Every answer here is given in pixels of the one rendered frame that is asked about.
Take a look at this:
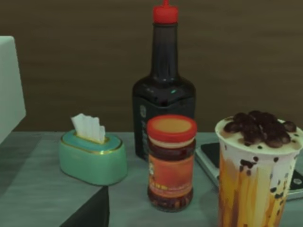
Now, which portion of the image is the red-lidded chili sauce jar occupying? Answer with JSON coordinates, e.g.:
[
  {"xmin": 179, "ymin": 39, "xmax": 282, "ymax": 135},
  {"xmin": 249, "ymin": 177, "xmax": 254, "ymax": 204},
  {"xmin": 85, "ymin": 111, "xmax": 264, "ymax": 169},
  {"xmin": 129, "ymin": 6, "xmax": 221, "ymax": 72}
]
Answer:
[{"xmin": 146, "ymin": 114, "xmax": 198, "ymax": 210}]

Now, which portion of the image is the green tissue box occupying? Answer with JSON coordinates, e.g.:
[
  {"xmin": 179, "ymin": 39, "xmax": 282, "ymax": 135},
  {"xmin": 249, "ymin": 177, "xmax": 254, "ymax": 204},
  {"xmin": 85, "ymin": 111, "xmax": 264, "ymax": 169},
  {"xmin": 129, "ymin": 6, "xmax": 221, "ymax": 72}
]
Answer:
[{"xmin": 58, "ymin": 113, "xmax": 128, "ymax": 186}]

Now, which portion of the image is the bubble tea cup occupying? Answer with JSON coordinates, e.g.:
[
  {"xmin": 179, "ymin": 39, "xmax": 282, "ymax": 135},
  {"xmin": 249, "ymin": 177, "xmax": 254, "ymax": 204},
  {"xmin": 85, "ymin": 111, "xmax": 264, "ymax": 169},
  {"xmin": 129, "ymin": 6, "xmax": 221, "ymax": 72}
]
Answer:
[{"xmin": 214, "ymin": 110, "xmax": 303, "ymax": 227}]

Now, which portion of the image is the dark soy sauce bottle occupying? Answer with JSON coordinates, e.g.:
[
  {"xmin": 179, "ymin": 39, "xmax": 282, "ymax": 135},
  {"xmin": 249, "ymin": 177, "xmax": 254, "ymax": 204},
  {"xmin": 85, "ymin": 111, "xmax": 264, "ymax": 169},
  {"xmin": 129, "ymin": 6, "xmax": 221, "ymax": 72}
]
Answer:
[{"xmin": 132, "ymin": 0, "xmax": 197, "ymax": 163}]

